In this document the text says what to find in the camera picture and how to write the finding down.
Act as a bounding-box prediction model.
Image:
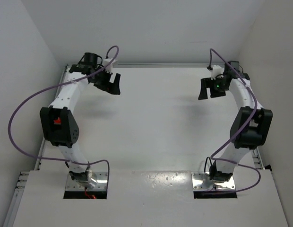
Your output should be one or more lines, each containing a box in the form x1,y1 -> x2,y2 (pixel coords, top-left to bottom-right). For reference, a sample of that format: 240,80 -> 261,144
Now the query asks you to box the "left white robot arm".
40,52 -> 121,187

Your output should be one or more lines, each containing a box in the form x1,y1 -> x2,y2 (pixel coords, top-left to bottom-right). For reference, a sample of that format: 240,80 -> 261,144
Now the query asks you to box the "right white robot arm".
198,61 -> 273,182

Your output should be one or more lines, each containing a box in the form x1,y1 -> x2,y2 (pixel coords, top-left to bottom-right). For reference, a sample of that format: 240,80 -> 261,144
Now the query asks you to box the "orange divided container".
53,117 -> 61,125

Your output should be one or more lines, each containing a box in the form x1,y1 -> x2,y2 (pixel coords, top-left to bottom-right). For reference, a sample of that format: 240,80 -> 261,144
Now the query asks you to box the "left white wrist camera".
103,58 -> 118,73

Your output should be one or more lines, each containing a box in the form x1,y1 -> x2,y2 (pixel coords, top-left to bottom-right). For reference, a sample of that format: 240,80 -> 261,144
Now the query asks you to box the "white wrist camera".
207,65 -> 224,80
103,58 -> 118,73

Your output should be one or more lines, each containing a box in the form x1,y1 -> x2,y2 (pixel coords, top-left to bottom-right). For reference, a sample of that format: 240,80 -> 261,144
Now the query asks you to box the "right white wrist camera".
207,65 -> 224,80

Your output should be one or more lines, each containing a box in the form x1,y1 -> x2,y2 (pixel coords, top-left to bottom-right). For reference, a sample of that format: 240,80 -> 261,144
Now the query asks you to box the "black base cable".
204,157 -> 212,181

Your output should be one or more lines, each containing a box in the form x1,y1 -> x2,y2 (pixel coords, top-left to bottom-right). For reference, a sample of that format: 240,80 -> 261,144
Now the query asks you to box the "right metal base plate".
191,172 -> 236,192

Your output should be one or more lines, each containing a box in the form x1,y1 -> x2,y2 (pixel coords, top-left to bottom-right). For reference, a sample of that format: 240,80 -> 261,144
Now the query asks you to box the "metal base plate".
191,172 -> 236,192
65,172 -> 108,192

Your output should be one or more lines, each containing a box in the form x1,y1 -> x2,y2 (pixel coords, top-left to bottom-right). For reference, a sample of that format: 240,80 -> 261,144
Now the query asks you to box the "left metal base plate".
65,172 -> 108,192

